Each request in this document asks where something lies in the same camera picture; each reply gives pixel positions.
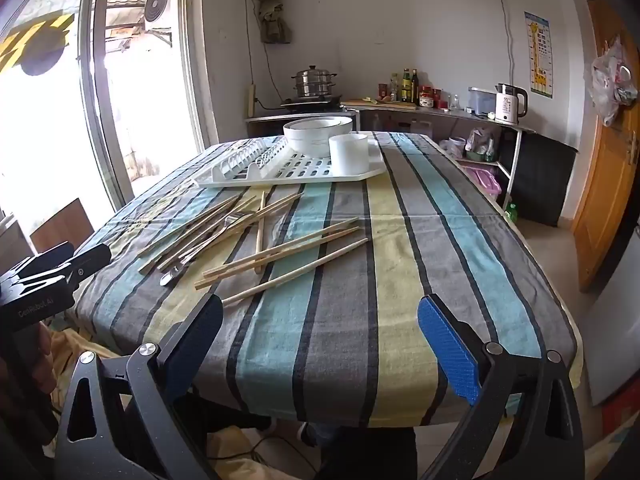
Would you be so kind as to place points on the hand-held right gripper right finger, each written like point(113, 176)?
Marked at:
point(450, 350)

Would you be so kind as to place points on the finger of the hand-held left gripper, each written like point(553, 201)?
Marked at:
point(92, 257)
point(50, 256)

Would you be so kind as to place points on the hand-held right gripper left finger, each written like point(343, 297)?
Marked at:
point(200, 340)

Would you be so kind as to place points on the metal fork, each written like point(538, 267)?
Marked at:
point(240, 219)

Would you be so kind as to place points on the group of wooden chopsticks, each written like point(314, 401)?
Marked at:
point(310, 265)

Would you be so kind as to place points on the white plastic dish rack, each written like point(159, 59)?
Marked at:
point(300, 167)

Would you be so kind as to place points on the white utensil cup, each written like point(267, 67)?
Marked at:
point(348, 157)

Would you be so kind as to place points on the person's left hand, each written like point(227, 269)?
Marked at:
point(44, 357)

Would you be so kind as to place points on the brown wooden board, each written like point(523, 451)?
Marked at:
point(60, 225)

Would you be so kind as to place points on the metal spoon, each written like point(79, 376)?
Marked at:
point(170, 277)

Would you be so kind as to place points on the striped tablecloth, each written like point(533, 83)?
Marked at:
point(350, 310)

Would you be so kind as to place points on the black panel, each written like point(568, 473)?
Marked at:
point(537, 175)

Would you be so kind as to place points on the white ceramic jar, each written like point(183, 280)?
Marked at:
point(456, 146)

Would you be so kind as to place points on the food packets in bags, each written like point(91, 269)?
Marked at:
point(480, 142)

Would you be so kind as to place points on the beige power strip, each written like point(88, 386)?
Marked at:
point(251, 100)

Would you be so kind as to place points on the metal stove stand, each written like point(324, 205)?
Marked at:
point(270, 119)

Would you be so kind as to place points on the yellow and black sign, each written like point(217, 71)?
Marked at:
point(45, 30)

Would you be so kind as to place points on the white bowl with dark rim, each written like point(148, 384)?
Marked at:
point(310, 140)

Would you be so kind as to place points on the wooden door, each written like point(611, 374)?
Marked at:
point(610, 185)

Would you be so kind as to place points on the metal kitchen counter shelf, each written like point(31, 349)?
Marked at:
point(450, 111)

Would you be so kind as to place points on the white electric kettle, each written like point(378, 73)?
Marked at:
point(510, 102)

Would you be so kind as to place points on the wooden cutting board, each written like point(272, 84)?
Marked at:
point(380, 105)

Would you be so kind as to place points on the red lidded jar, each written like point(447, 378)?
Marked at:
point(426, 96)

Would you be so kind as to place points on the induction cooker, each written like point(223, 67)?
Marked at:
point(310, 102)

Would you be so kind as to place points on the outdoor air conditioner unit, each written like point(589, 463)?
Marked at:
point(157, 2)

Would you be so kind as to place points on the clear oil bottle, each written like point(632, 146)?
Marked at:
point(394, 89)

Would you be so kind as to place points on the red sauce jar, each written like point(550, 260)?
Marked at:
point(382, 91)

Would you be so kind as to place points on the steel steamer pot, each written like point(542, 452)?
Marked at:
point(312, 80)

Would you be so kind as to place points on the hanging olive cloth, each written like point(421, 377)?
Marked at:
point(272, 15)

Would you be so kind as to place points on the hanging plastic bags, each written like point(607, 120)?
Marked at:
point(612, 85)

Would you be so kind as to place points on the white window frame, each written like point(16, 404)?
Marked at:
point(192, 85)

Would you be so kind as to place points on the giraffe wall poster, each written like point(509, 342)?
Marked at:
point(540, 55)

